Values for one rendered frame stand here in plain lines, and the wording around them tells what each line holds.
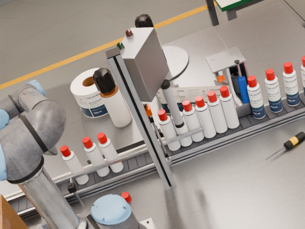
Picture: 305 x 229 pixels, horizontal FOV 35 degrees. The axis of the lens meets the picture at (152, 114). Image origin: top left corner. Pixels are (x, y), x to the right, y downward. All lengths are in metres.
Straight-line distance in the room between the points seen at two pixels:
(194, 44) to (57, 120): 1.38
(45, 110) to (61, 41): 3.71
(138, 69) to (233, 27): 1.24
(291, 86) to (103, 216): 0.93
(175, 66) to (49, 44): 2.77
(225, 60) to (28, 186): 0.96
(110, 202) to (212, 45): 1.22
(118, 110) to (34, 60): 2.84
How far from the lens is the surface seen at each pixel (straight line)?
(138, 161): 2.05
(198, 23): 4.45
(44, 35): 5.29
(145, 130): 1.75
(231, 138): 2.03
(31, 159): 1.33
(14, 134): 1.31
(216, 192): 1.90
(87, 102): 2.31
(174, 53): 2.54
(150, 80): 1.63
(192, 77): 2.37
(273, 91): 1.99
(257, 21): 2.73
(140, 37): 1.62
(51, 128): 1.31
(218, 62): 1.96
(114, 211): 1.55
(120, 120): 2.21
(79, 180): 2.06
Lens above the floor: 2.30
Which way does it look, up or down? 39 degrees down
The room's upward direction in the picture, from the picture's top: 22 degrees counter-clockwise
